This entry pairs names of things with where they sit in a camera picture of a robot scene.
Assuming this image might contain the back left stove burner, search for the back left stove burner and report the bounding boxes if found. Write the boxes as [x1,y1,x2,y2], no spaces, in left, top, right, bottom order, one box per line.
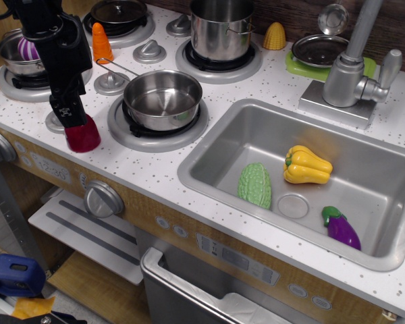
[82,13,155,49]

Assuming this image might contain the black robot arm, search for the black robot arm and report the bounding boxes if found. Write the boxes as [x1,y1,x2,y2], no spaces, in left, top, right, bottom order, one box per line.
[5,1,92,128]

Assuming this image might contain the orange toy carrot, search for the orange toy carrot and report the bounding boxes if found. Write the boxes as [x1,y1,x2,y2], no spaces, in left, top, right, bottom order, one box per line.
[92,22,114,64]

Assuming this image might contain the grey stove knob upper middle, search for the grey stove knob upper middle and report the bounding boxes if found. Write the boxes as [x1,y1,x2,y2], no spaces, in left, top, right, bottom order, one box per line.
[132,40,167,64]

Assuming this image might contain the steel ladle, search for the steel ladle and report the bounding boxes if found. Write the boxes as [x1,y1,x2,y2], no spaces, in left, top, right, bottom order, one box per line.
[318,1,349,36]

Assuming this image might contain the steel saucepan with handle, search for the steel saucepan with handle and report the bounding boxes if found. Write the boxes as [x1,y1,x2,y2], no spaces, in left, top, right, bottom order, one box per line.
[109,70,203,132]

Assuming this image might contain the grey stove knob centre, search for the grey stove knob centre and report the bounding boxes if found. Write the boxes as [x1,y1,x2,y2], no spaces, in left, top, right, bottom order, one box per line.
[94,72,130,96]

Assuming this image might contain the green toy bitter gourd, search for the green toy bitter gourd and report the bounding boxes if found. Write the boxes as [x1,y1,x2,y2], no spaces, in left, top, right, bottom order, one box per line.
[237,163,272,209]

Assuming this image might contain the blue clamp tool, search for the blue clamp tool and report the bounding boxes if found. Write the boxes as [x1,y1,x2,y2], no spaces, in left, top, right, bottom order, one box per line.
[0,254,47,297]

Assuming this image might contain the back right stove burner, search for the back right stove burner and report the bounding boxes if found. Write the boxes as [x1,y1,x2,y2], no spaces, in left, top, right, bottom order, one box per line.
[175,40,263,84]

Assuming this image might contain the grey toy sink basin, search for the grey toy sink basin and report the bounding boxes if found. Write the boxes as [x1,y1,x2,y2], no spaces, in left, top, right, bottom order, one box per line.
[178,99,405,271]

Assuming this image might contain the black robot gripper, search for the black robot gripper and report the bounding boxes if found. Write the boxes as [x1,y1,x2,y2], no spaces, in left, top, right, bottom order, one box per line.
[34,12,92,128]

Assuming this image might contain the purple toy eggplant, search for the purple toy eggplant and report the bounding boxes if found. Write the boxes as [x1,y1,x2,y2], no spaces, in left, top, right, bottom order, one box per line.
[321,206,361,250]

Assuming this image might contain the grey stove knob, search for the grey stove knob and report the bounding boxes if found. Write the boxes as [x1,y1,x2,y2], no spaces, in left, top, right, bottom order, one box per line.
[132,40,167,64]
[94,72,130,96]
[166,14,191,37]
[45,111,65,134]

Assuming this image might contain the grey stove knob front left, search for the grey stove knob front left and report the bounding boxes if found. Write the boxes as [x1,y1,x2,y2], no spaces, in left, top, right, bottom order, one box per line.
[45,111,65,134]

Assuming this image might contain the green plastic board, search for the green plastic board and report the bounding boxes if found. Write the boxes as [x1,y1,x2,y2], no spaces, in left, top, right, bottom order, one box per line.
[285,51,377,82]

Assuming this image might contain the front right stove burner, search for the front right stove burner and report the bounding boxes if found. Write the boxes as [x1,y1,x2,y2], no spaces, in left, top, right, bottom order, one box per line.
[107,96,209,153]

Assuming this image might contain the yellow toy bell pepper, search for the yellow toy bell pepper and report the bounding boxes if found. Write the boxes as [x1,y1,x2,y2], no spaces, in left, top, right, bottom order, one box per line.
[283,145,333,184]

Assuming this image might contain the steel pan lid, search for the steel pan lid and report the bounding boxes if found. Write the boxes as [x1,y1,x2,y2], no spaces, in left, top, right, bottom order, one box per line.
[292,34,349,68]

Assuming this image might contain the red toy sweet potato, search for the red toy sweet potato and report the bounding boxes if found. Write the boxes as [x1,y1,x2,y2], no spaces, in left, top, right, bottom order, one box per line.
[65,115,101,153]

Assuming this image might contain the white oven shelf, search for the white oven shelf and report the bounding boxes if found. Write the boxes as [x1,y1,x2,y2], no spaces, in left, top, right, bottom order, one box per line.
[28,189,142,286]

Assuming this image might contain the purple white striped toy onion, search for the purple white striped toy onion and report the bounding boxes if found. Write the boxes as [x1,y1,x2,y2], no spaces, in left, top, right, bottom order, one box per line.
[18,37,40,61]

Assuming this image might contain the front left stove burner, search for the front left stove burner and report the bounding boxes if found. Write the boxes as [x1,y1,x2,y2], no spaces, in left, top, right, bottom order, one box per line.
[0,63,94,103]

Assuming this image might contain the small steel pot left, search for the small steel pot left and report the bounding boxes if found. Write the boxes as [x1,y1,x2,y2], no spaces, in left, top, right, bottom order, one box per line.
[0,28,47,76]

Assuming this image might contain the grey stove knob back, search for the grey stove knob back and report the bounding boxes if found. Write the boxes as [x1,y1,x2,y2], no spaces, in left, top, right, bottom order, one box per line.
[166,14,191,37]

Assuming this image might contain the grey oven dial large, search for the grey oven dial large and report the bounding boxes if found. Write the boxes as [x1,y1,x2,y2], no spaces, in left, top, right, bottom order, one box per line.
[84,180,124,218]

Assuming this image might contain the stove burner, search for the stove burner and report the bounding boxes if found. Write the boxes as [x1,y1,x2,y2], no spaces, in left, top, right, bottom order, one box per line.
[107,96,209,153]
[0,63,94,103]
[82,13,155,49]
[175,40,263,84]

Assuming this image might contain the silver toy faucet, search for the silver toy faucet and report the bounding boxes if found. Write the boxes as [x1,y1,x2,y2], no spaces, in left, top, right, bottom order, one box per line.
[298,1,402,130]

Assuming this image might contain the grey dishwasher door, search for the grey dishwasher door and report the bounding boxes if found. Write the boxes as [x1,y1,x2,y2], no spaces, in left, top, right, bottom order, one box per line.
[140,247,314,323]

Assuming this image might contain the black pot lid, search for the black pot lid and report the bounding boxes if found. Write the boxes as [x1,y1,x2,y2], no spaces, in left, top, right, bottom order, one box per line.
[90,1,147,24]

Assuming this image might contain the yellow toy corn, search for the yellow toy corn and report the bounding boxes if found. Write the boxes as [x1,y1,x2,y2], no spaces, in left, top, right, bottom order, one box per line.
[263,22,286,51]

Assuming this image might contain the tall steel stock pot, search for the tall steel stock pot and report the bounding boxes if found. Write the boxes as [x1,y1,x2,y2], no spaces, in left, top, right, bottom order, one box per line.
[190,0,254,61]

